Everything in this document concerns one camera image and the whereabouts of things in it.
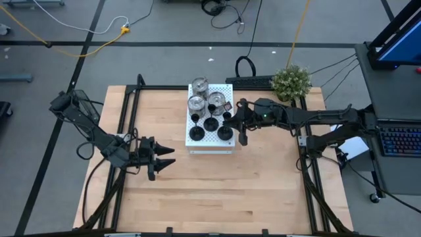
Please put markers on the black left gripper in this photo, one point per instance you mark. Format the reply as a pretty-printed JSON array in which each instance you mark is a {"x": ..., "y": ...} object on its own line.
[{"x": 146, "y": 154}]

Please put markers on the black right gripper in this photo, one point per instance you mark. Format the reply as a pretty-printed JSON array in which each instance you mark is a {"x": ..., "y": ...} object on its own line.
[{"x": 248, "y": 116}]

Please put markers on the black cups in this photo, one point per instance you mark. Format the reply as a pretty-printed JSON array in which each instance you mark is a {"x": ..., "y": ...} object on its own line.
[{"x": 225, "y": 133}]

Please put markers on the black candlestick holder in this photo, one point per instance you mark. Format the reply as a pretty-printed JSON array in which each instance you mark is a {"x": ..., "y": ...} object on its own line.
[
  {"x": 210, "y": 124},
  {"x": 196, "y": 133}
]

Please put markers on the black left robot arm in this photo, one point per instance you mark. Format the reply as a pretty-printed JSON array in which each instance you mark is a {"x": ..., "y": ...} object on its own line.
[{"x": 98, "y": 138}]

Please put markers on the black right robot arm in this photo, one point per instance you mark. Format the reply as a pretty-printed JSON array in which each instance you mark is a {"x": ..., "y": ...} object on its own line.
[{"x": 329, "y": 116}]

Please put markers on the white perforated shelf riser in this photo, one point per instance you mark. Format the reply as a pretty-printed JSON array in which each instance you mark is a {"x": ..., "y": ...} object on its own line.
[{"x": 210, "y": 141}]

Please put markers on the black power strip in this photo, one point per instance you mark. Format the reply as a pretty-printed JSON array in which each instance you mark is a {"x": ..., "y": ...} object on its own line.
[{"x": 250, "y": 81}]

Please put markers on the green potted plant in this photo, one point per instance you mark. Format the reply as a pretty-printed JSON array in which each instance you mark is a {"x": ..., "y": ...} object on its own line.
[{"x": 291, "y": 82}]

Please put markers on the white paper sheet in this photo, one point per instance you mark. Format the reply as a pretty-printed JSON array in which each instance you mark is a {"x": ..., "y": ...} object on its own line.
[{"x": 350, "y": 146}]

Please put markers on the grey side desk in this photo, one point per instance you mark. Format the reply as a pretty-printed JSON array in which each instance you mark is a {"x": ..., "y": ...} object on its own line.
[{"x": 388, "y": 92}]

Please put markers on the grey metal floor foot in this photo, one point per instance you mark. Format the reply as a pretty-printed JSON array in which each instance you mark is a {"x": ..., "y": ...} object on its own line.
[
  {"x": 33, "y": 3},
  {"x": 16, "y": 78}
]

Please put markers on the backlit computer keyboard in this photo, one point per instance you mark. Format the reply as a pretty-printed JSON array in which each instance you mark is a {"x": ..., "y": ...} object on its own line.
[{"x": 399, "y": 141}]

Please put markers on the large flat monitor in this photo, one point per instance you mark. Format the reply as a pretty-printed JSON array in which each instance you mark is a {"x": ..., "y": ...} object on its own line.
[{"x": 401, "y": 46}]

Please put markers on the black rail clamp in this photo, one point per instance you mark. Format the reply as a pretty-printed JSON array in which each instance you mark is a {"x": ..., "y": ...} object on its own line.
[
  {"x": 264, "y": 232},
  {"x": 169, "y": 231}
]

